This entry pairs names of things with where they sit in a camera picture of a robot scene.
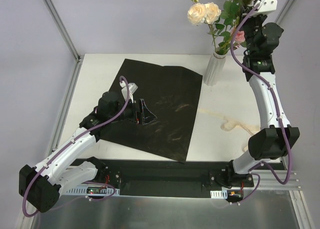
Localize pink rose stem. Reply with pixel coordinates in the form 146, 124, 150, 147
218, 0, 252, 55
215, 28, 247, 55

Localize black wrapping paper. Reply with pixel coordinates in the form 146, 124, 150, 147
101, 59, 203, 162

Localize cream rose stem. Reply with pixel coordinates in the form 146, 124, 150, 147
187, 0, 227, 55

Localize cream printed ribbon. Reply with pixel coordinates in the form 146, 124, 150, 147
198, 108, 261, 152

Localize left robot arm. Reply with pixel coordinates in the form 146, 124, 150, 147
18, 91, 157, 217

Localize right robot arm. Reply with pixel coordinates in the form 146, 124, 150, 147
215, 14, 300, 188

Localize white ribbed vase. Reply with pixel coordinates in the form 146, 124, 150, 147
203, 52, 226, 86

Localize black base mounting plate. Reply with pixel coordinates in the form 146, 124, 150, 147
94, 158, 261, 197

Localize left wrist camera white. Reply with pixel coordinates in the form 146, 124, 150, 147
119, 81, 138, 102

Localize right aluminium frame post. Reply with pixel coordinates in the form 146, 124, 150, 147
252, 0, 303, 64

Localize aluminium frame post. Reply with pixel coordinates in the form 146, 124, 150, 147
43, 0, 81, 62
252, 0, 303, 64

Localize left white cable duct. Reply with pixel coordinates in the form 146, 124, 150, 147
64, 185, 120, 197

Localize white cable duct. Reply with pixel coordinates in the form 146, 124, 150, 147
210, 189, 244, 199
64, 185, 120, 197

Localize right white cable duct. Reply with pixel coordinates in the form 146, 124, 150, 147
210, 189, 244, 199

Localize front aluminium rail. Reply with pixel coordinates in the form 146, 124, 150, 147
31, 163, 301, 190

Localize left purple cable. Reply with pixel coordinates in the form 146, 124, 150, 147
22, 75, 131, 218

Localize left aluminium frame post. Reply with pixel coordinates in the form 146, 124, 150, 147
43, 0, 81, 62

